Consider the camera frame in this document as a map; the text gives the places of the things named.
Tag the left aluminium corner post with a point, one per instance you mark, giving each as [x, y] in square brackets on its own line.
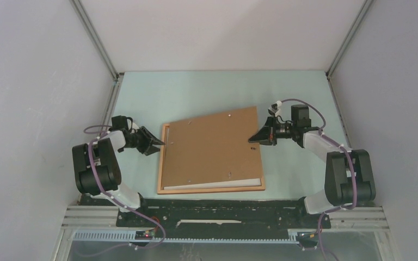
[92, 33]

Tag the right aluminium corner post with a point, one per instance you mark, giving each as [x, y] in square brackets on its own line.
[354, 28]

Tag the aluminium corner post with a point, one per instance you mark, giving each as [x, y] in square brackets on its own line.
[92, 33]
[354, 28]

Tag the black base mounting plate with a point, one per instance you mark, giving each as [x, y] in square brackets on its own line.
[230, 216]

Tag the wooden picture frame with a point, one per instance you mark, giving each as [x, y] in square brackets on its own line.
[212, 191]

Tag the sunset photo print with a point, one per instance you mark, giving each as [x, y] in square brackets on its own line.
[226, 184]

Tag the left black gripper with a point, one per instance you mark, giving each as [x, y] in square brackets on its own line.
[148, 137]

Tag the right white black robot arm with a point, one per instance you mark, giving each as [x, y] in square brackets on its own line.
[348, 177]

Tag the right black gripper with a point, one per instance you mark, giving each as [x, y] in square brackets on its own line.
[265, 134]

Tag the aluminium rail with cable duct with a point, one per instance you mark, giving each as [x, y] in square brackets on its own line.
[106, 223]

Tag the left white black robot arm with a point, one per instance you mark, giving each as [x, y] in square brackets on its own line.
[97, 171]

